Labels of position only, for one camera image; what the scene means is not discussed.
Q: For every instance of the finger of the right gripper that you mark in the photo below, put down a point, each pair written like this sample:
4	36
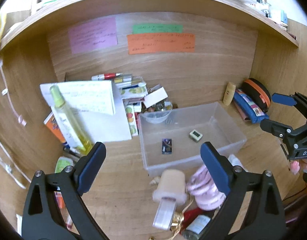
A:
276	128
297	100

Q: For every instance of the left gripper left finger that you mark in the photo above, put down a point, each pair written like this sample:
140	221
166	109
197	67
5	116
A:
42	218

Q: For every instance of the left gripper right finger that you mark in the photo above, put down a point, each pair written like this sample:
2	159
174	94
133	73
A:
264	219

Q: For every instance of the white drawstring pouch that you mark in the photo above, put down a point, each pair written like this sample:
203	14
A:
235	161

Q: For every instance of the dark green glass bottle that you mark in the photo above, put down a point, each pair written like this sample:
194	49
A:
197	227

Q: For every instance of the red velvet pouch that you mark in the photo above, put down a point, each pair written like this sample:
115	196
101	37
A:
190	216

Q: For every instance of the beige clear cosmetic bottle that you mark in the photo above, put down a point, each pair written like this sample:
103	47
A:
170	193

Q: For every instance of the right hand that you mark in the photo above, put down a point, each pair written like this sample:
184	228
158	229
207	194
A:
297	165

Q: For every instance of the orange white marker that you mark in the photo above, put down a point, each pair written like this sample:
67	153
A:
64	211

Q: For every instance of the blue patchwork pouch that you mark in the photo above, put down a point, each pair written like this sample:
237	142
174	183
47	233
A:
248	109

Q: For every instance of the black orange zip case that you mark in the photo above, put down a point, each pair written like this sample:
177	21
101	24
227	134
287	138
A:
258	93

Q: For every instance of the beige tube bottle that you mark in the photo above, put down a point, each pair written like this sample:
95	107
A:
229	93

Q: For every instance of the yellow spray bottle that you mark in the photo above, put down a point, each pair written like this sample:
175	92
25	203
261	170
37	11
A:
68	120

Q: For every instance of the orange small box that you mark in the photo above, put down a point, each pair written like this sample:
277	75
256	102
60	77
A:
51	123

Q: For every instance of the small green white eraser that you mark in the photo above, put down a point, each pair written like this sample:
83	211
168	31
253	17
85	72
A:
195	135

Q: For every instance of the clear plastic storage bin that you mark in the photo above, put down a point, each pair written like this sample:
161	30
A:
172	139

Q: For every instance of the small seashell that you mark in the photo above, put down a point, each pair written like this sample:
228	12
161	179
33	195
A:
155	181

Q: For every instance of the small dark blue packet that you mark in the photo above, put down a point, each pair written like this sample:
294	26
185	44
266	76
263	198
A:
166	146

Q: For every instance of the white paper booklet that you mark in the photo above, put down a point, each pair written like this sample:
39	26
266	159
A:
99	109

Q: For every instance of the fruit print booklet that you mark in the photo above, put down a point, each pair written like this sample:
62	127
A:
131	118

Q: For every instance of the clear plastic bowl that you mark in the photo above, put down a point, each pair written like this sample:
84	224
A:
156	117

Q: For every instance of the small white cardboard box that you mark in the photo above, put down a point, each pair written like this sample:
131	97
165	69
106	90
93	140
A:
155	97

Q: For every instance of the red white marker pen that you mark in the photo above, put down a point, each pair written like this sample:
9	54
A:
105	76

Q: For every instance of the orange paper note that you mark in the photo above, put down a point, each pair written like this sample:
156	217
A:
147	43

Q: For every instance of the wooden upper shelf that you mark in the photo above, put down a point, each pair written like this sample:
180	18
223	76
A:
69	12

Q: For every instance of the green paper note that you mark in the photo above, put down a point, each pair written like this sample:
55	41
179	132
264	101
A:
156	28

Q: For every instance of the pink paper note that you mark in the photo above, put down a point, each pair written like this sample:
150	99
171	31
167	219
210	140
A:
93	35

